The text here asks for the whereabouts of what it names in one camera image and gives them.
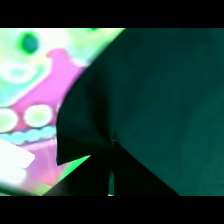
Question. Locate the black garment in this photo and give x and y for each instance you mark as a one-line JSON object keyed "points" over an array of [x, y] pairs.
{"points": [[160, 100]]}

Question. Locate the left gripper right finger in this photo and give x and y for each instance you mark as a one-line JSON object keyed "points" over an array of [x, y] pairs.
{"points": [[133, 176]]}

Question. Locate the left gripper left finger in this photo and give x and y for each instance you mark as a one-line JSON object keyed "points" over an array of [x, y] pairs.
{"points": [[95, 176]]}

